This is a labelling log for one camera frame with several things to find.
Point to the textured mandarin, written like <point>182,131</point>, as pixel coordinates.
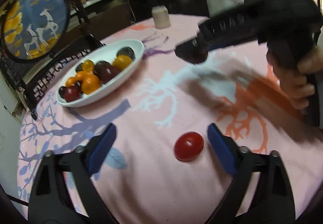
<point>81,75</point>

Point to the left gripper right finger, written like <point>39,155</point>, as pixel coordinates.
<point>260,191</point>

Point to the red cherry tomato bottom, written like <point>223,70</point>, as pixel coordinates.
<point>189,146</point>

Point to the large dark red plum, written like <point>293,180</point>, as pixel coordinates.
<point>105,71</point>

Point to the person's right hand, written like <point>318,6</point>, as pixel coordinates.
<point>294,82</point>

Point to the yellow orange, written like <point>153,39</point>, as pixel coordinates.
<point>88,66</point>
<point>121,62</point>

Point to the pink beverage can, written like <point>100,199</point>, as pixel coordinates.
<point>160,16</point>

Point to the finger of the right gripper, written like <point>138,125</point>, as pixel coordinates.
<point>195,50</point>

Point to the deer painting screen stand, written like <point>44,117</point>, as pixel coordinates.
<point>37,38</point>

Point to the pink printed tablecloth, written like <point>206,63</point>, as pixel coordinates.
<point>141,181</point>

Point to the white oval plate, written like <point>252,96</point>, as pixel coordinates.
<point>106,53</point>

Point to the dark cherry with stem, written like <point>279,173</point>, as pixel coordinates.
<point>78,84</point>

